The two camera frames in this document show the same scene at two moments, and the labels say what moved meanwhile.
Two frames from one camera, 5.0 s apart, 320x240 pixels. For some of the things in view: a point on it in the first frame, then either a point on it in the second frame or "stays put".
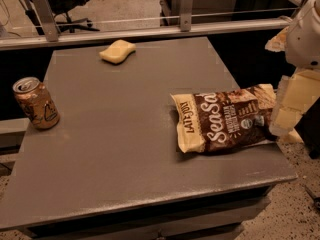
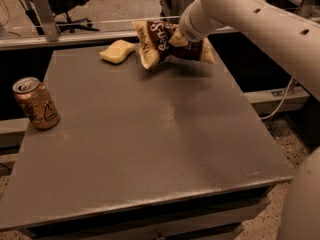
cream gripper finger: x=278 y=43 → x=178 y=41
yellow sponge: x=118 y=51 stays put
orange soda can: x=34 y=99 stays put
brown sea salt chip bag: x=223 y=119 → x=154 y=44
